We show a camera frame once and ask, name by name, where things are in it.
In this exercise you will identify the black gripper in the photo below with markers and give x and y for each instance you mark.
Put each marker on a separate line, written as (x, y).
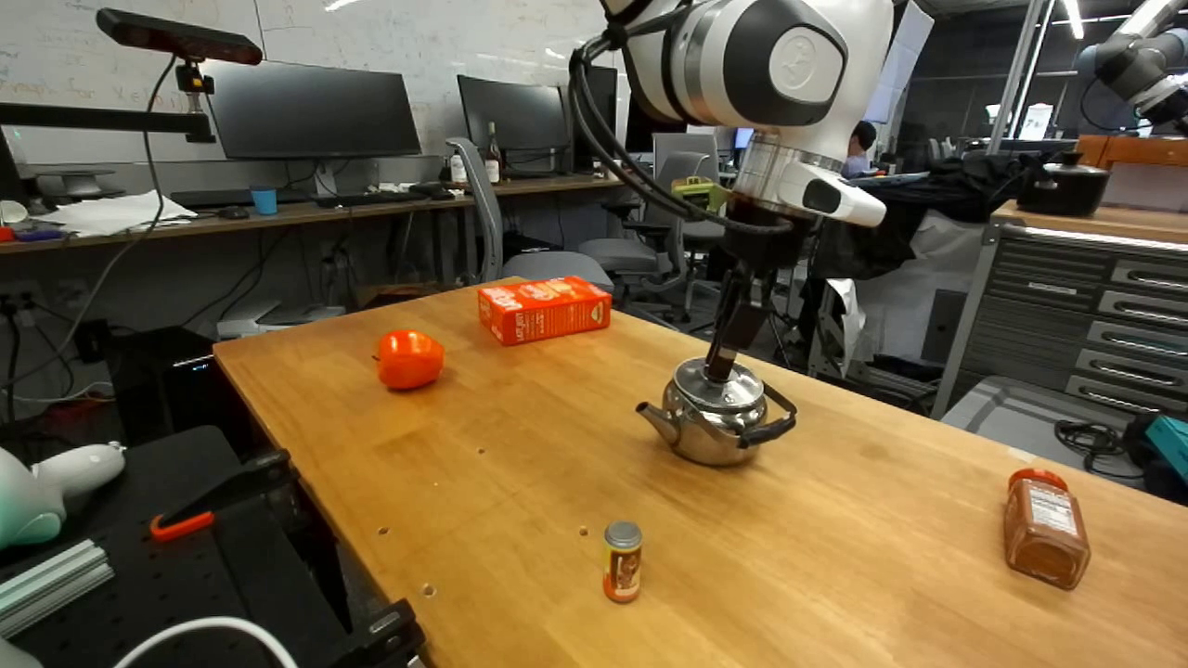
(757, 244)

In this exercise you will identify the silver kettle lid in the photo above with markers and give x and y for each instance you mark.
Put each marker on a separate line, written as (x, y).
(697, 388)

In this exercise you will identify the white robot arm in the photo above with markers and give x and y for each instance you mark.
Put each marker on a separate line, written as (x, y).
(797, 72)

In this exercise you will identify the silver metal kettle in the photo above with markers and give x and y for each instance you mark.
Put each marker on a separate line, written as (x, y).
(718, 438)

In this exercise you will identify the orange cracker box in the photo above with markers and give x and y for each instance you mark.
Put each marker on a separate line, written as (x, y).
(543, 310)

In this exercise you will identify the seated person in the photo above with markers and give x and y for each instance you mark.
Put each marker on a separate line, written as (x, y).
(857, 149)

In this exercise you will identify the orange toy tomato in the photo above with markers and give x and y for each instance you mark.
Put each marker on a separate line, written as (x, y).
(411, 357)

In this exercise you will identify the grey drawer cabinet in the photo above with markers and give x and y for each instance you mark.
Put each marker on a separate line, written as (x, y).
(1085, 305)

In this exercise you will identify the black pot on cabinet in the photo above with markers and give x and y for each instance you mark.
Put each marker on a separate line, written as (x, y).
(1062, 190)

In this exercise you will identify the orange spice bottle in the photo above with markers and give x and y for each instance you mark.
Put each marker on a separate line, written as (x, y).
(1039, 530)

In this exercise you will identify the teal and black bag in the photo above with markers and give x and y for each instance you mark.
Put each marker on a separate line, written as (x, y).
(1152, 450)

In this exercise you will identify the blue cup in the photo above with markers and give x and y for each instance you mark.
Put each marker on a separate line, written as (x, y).
(265, 202)

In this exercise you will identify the computer monitor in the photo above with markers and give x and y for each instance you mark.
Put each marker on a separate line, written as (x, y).
(308, 112)

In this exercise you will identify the orange handled clamp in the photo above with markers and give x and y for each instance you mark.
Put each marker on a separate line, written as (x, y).
(203, 510)

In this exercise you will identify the black camera on boom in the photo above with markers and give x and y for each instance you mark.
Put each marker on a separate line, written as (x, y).
(181, 38)

